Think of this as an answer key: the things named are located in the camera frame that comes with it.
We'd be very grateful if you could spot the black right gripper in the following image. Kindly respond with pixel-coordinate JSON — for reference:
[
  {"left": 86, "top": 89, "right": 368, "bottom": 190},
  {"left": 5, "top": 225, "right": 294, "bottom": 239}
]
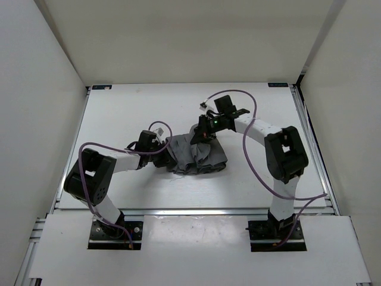
[{"left": 190, "top": 114, "right": 226, "bottom": 145}]

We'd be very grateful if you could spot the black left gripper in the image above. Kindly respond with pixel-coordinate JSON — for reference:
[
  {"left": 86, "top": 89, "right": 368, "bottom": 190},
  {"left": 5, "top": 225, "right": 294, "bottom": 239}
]
[{"left": 147, "top": 141, "right": 176, "bottom": 167}]

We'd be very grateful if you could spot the grey pleated skirt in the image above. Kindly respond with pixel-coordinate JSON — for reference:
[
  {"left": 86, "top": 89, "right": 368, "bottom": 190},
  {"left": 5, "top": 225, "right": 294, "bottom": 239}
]
[{"left": 167, "top": 124, "right": 228, "bottom": 175}]

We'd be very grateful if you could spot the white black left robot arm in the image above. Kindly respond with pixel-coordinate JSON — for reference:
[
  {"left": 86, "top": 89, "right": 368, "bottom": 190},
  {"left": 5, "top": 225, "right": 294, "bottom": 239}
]
[{"left": 64, "top": 128, "right": 174, "bottom": 239}]

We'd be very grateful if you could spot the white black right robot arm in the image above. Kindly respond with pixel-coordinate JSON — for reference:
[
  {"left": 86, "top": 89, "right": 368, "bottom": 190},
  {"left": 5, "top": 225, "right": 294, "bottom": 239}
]
[{"left": 190, "top": 95, "right": 308, "bottom": 238}]

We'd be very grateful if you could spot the blue label right corner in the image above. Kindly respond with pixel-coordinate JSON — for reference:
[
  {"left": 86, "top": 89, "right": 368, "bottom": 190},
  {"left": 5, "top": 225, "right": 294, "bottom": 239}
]
[{"left": 268, "top": 82, "right": 289, "bottom": 88}]

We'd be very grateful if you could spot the blue label corner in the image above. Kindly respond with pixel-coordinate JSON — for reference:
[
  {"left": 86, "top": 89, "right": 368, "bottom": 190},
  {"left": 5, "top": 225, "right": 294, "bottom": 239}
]
[
  {"left": 92, "top": 85, "right": 112, "bottom": 90},
  {"left": 268, "top": 82, "right": 289, "bottom": 88}
]

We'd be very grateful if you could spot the blue label left corner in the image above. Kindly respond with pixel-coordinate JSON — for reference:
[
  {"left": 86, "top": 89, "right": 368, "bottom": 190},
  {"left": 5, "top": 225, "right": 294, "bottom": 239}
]
[{"left": 92, "top": 85, "right": 112, "bottom": 90}]

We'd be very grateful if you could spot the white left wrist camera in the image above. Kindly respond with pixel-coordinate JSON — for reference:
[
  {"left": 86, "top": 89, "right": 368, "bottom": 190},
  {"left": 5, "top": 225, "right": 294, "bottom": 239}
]
[{"left": 153, "top": 128, "right": 164, "bottom": 143}]

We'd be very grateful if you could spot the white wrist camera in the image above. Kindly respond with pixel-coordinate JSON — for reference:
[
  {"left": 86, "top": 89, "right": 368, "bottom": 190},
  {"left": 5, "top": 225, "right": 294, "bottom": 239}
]
[
  {"left": 153, "top": 128, "right": 164, "bottom": 143},
  {"left": 199, "top": 100, "right": 215, "bottom": 114}
]

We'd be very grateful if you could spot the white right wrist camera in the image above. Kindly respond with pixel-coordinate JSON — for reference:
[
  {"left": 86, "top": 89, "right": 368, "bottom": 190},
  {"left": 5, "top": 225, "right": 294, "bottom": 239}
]
[{"left": 199, "top": 100, "right": 215, "bottom": 114}]

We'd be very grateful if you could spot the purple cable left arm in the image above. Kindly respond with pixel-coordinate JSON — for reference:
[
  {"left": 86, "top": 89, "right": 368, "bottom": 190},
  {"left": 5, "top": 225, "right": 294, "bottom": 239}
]
[{"left": 77, "top": 120, "right": 173, "bottom": 250}]

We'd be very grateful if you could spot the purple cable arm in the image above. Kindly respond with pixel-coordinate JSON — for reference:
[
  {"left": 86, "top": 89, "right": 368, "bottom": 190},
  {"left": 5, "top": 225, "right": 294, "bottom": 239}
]
[
  {"left": 205, "top": 90, "right": 328, "bottom": 244},
  {"left": 77, "top": 120, "right": 173, "bottom": 250}
]

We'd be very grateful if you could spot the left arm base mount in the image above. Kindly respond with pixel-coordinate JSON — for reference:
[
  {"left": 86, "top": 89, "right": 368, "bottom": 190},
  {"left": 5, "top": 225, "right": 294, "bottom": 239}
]
[{"left": 88, "top": 218, "right": 143, "bottom": 250}]

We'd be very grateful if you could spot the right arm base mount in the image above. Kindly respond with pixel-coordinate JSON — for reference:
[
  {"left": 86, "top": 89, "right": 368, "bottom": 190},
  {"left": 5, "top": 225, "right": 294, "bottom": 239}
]
[{"left": 246, "top": 212, "right": 307, "bottom": 252}]

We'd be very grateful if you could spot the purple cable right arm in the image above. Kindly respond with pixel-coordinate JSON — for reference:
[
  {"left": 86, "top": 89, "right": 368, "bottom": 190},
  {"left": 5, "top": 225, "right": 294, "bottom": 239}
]
[{"left": 205, "top": 90, "right": 328, "bottom": 244}]

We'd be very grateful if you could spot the aluminium frame rail right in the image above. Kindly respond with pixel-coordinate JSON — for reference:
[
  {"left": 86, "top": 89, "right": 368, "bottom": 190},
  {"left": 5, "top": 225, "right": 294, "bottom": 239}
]
[{"left": 290, "top": 85, "right": 341, "bottom": 216}]

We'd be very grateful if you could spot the aluminium frame rail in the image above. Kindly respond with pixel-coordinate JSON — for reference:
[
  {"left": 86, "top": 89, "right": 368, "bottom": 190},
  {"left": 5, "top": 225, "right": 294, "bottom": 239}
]
[
  {"left": 13, "top": 86, "right": 92, "bottom": 286},
  {"left": 290, "top": 85, "right": 341, "bottom": 216}
]

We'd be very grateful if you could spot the aluminium frame rail left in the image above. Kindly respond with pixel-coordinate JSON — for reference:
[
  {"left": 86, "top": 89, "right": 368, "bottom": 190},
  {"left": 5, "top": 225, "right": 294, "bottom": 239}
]
[{"left": 13, "top": 86, "right": 92, "bottom": 286}]

